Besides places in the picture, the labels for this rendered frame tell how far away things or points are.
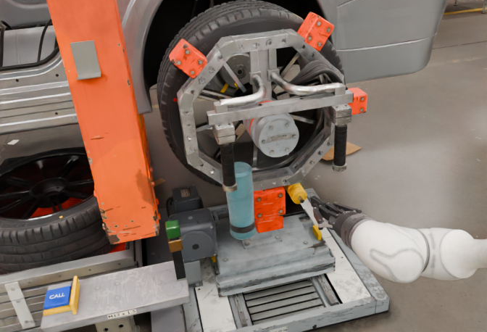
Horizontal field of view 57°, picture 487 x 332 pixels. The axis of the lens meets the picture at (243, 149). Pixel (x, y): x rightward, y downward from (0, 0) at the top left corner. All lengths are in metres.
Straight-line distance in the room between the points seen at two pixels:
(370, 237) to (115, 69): 0.78
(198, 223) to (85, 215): 0.42
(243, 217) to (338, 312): 0.61
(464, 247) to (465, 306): 1.07
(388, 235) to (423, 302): 1.09
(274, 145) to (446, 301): 1.08
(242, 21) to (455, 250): 0.88
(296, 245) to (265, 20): 0.93
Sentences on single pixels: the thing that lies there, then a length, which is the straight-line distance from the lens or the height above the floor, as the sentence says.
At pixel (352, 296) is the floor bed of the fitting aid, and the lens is 1.92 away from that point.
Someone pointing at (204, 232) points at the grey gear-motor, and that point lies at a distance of 1.76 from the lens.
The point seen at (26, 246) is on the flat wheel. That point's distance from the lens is 1.82.
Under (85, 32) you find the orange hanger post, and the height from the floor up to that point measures 1.21.
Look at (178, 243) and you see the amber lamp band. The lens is 1.37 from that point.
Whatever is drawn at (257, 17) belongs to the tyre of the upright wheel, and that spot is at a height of 1.16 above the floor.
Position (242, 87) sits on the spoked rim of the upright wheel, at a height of 0.93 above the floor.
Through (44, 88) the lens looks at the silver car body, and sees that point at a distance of 1.87.
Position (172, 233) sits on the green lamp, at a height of 0.64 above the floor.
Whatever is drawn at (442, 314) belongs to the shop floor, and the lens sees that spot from 2.04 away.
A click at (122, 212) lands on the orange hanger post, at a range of 1.48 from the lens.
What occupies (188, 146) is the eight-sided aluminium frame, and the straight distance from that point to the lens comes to 1.45.
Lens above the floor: 1.46
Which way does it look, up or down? 28 degrees down
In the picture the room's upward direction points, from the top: 4 degrees counter-clockwise
